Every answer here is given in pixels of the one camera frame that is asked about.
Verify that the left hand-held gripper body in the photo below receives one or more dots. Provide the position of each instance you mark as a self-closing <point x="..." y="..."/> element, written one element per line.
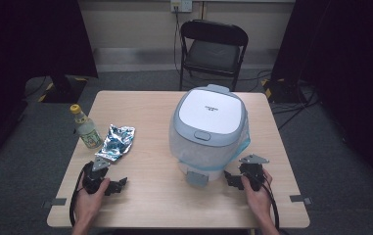
<point x="92" y="178"/>

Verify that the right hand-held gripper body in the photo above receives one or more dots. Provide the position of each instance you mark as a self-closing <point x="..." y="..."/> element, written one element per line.
<point x="254" y="171"/>

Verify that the silver foil wrapper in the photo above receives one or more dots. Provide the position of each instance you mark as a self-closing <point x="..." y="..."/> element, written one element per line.
<point x="117" y="142"/>

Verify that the clear bottle yellow cap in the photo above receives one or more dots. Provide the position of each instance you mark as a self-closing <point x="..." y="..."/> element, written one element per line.
<point x="87" y="132"/>

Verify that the white grey pedal trash can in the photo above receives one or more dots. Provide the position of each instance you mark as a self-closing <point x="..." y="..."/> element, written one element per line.
<point x="210" y="111"/>

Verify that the person's left hand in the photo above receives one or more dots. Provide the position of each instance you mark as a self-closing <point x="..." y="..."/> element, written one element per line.
<point x="86" y="205"/>

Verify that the person's right hand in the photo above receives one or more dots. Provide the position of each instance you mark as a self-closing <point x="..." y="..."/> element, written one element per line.
<point x="259" y="202"/>

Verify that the grey tape piece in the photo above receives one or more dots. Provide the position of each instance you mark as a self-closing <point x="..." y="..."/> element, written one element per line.
<point x="300" y="198"/>
<point x="56" y="202"/>

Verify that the black stand base striped tape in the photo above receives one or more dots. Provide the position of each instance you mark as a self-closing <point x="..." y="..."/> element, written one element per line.
<point x="282" y="91"/>
<point x="65" y="89"/>

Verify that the black folding chair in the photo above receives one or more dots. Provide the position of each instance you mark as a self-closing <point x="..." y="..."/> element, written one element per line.
<point x="211" y="55"/>

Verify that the dark curtain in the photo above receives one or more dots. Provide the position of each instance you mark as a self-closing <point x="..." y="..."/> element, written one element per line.
<point x="347" y="65"/>
<point x="27" y="36"/>

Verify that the white wall socket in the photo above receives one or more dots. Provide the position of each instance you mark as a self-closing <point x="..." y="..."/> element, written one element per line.
<point x="180" y="5"/>

